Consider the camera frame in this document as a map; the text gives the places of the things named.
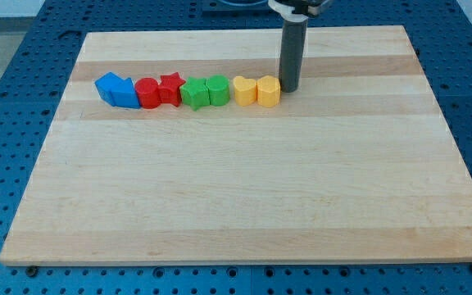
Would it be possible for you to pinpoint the red star block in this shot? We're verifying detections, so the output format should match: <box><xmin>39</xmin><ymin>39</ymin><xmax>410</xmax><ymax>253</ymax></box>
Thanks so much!
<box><xmin>157</xmin><ymin>72</ymin><xmax>185</xmax><ymax>107</ymax></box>

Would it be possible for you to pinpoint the green cylinder block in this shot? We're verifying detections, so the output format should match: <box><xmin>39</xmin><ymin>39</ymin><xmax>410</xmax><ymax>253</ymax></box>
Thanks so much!
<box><xmin>206</xmin><ymin>75</ymin><xmax>230</xmax><ymax>107</ymax></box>

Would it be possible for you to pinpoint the green star block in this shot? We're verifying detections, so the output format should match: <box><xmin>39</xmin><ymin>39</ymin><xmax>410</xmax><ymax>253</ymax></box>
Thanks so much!
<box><xmin>179</xmin><ymin>77</ymin><xmax>211</xmax><ymax>111</ymax></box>

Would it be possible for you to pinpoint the blue triangular block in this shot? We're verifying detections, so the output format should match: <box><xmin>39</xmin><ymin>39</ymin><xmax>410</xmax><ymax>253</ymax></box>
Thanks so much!
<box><xmin>111</xmin><ymin>78</ymin><xmax>141</xmax><ymax>109</ymax></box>

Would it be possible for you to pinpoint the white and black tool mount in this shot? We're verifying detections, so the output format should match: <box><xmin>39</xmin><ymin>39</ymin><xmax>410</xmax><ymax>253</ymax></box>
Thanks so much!
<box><xmin>267</xmin><ymin>0</ymin><xmax>334</xmax><ymax>21</ymax></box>

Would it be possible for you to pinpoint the yellow hexagon block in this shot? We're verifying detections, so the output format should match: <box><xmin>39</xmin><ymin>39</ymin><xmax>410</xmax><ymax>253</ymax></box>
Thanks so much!
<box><xmin>256</xmin><ymin>75</ymin><xmax>281</xmax><ymax>107</ymax></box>

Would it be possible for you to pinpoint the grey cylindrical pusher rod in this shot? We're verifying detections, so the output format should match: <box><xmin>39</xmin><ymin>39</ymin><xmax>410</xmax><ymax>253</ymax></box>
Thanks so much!
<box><xmin>279</xmin><ymin>20</ymin><xmax>308</xmax><ymax>93</ymax></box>

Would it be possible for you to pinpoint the blue cube block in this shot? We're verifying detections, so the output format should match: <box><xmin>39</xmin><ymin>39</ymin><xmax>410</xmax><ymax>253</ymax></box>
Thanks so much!
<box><xmin>94</xmin><ymin>72</ymin><xmax>123</xmax><ymax>107</ymax></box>

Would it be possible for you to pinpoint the red cylinder block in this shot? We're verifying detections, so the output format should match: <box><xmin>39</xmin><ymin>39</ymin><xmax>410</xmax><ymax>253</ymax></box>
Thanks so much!
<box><xmin>134</xmin><ymin>78</ymin><xmax>161</xmax><ymax>109</ymax></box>

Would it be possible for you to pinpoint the wooden board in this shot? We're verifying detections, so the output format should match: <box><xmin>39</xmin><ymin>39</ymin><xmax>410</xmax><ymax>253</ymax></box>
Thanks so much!
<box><xmin>0</xmin><ymin>25</ymin><xmax>472</xmax><ymax>266</ymax></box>

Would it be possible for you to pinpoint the yellow heart block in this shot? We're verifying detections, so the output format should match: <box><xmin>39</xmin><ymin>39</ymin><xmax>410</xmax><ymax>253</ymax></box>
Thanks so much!
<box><xmin>233</xmin><ymin>76</ymin><xmax>257</xmax><ymax>107</ymax></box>

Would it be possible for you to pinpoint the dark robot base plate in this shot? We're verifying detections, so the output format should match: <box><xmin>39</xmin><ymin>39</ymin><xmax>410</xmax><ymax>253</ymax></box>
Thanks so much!
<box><xmin>200</xmin><ymin>0</ymin><xmax>271</xmax><ymax>15</ymax></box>

